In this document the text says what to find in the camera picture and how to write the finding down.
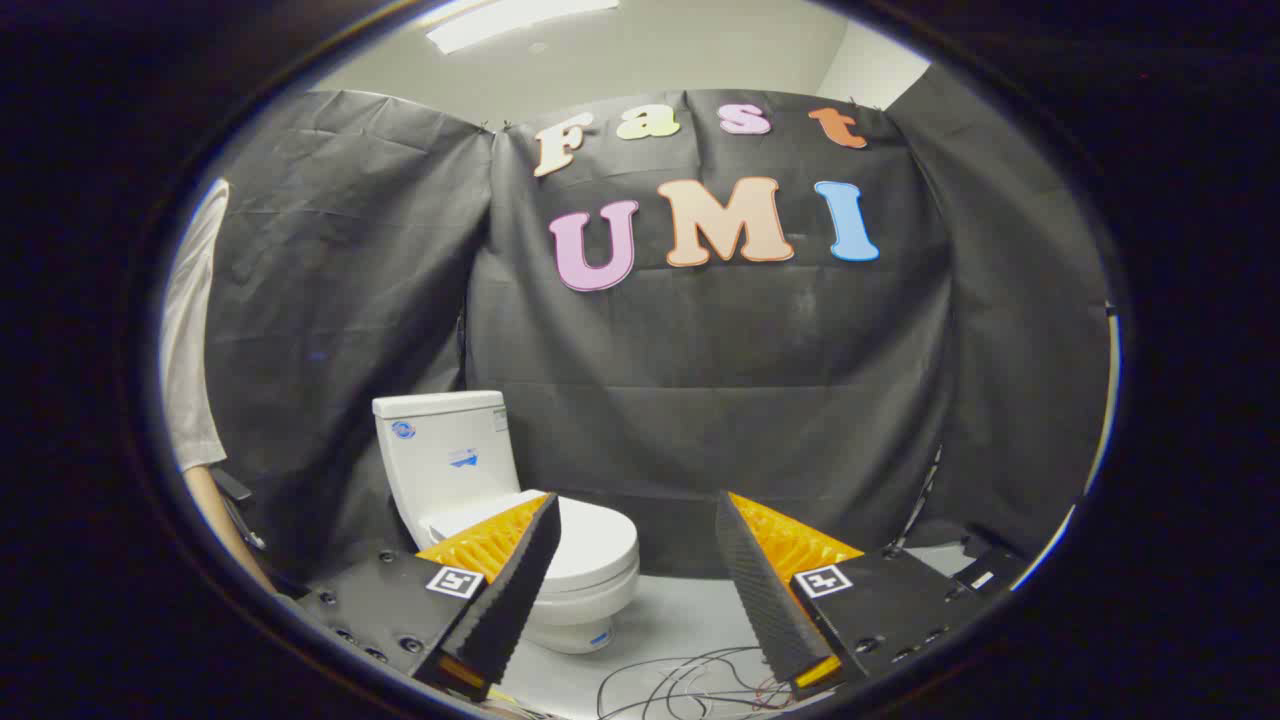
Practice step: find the black backdrop cloth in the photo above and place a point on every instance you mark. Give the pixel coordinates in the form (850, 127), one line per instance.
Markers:
(700, 350)

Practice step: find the person's white shirt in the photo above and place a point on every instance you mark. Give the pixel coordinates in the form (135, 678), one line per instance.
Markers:
(190, 350)

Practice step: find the white toilet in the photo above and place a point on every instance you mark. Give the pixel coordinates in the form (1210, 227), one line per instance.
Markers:
(450, 450)

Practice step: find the black box with white label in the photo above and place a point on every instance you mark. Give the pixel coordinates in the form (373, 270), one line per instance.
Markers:
(990, 575)

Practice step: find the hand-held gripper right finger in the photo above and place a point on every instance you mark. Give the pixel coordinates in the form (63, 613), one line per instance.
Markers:
(760, 600)

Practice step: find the white toilet lid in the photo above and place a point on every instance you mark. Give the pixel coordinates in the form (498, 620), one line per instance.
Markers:
(600, 540)

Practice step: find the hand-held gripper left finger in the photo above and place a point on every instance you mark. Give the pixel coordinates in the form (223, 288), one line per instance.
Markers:
(510, 600)

